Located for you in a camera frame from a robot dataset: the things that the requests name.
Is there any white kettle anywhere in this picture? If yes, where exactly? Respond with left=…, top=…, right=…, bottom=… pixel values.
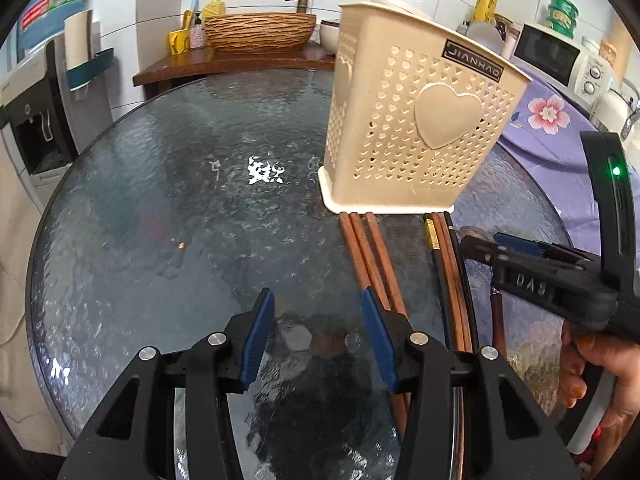
left=590, top=87, right=640, bottom=141

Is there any teal cup holder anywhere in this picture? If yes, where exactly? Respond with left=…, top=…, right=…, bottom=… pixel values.
left=66, top=47, right=117, bottom=92

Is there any pink dotted bottle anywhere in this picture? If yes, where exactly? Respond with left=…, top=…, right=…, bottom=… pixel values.
left=189, top=12, right=207, bottom=50

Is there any white water dispenser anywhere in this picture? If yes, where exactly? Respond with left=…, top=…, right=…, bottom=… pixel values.
left=0, top=40, right=83, bottom=211

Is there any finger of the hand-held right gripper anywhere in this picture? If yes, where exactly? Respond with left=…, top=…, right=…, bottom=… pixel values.
left=460, top=236, right=511, bottom=267
left=492, top=232, right=598, bottom=263

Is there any purple floral cloth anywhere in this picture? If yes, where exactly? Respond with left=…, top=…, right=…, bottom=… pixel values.
left=495, top=52, right=640, bottom=311

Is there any person's right hand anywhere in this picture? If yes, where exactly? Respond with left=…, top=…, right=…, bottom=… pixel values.
left=559, top=320, right=640, bottom=431

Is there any beige perforated utensil holder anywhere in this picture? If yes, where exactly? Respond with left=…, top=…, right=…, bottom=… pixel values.
left=318, top=1, right=533, bottom=214

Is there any woven pattern wash basin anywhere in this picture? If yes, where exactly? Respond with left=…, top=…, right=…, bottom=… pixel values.
left=202, top=12, right=318, bottom=53

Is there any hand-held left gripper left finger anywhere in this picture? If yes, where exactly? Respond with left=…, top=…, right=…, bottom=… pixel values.
left=57, top=287, right=277, bottom=480

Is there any white cooking pot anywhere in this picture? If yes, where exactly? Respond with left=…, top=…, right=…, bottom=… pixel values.
left=320, top=19, right=343, bottom=56

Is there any blue water bottle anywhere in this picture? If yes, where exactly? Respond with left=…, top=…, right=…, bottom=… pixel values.
left=17, top=0, right=88, bottom=51

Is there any black chopstick with gold band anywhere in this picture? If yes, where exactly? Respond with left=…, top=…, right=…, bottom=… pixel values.
left=423, top=214, right=466, bottom=353

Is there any cream cloth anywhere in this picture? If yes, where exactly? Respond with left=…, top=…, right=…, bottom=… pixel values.
left=0, top=140, right=56, bottom=451

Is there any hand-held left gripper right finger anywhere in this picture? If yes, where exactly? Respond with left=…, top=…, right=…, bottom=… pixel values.
left=361, top=286, right=581, bottom=480

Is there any stack of paper cups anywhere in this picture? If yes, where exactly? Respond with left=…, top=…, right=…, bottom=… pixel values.
left=64, top=10, right=95, bottom=71

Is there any white microwave oven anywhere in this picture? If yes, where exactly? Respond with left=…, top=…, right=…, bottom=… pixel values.
left=512, top=22, right=613, bottom=98

